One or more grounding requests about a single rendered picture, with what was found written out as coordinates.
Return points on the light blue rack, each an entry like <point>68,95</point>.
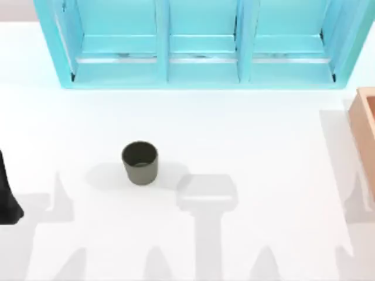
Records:
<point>202,73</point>

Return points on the grey-green cup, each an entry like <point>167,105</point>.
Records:
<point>142,172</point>

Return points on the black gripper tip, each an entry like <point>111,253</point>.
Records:
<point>7,202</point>

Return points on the salmon-coloured box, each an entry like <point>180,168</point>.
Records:
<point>361,126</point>

